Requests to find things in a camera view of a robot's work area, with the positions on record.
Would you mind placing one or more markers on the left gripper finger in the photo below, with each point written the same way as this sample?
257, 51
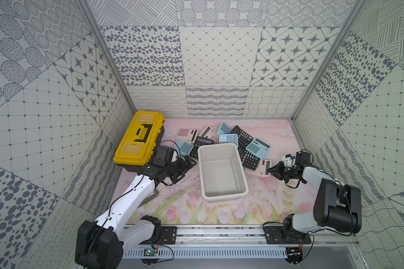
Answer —
186, 163
178, 173

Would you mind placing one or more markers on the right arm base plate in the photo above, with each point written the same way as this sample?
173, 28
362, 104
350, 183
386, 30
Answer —
276, 234

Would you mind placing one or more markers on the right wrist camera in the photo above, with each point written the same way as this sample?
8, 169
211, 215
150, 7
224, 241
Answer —
288, 160

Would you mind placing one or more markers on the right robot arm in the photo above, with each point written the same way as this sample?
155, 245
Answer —
337, 206

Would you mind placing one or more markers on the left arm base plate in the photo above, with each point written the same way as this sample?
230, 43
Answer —
165, 235

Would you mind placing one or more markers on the pink calculator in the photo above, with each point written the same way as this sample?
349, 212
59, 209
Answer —
209, 133
187, 135
261, 169

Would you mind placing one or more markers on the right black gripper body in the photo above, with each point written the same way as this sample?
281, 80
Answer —
289, 171

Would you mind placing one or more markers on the black calculator back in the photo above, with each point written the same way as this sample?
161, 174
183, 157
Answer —
244, 139

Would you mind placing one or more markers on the small blue calculator back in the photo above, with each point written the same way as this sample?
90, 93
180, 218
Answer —
223, 129

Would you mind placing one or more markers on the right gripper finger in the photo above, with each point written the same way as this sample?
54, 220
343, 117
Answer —
278, 168
280, 176

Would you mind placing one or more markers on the yellow black toolbox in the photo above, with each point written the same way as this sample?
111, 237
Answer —
139, 142

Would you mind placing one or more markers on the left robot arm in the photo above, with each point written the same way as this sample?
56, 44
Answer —
101, 244

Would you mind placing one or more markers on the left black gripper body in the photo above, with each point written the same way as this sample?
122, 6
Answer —
180, 166

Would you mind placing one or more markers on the white plastic storage box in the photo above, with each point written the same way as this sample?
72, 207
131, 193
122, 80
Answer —
222, 175

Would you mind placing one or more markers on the aluminium rail frame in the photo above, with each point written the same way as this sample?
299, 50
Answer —
236, 241

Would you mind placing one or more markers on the small black calculator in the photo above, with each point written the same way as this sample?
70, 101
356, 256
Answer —
199, 142

